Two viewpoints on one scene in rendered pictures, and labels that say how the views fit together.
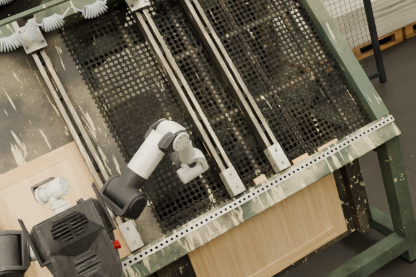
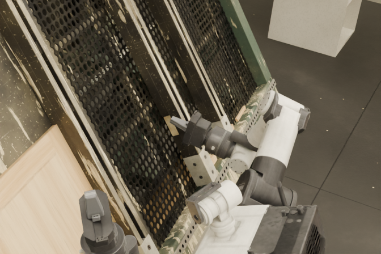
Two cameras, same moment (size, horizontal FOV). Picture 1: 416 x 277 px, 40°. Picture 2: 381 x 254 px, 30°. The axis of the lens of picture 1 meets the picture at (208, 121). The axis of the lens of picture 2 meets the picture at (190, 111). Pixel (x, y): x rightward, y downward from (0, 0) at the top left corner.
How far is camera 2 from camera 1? 2.11 m
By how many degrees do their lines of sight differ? 49
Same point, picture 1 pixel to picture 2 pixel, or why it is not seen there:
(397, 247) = not seen: hidden behind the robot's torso
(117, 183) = (266, 181)
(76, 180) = (72, 186)
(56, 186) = (236, 195)
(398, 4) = not seen: outside the picture
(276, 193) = (232, 174)
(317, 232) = not seen: hidden behind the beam
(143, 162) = (289, 149)
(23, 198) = (22, 228)
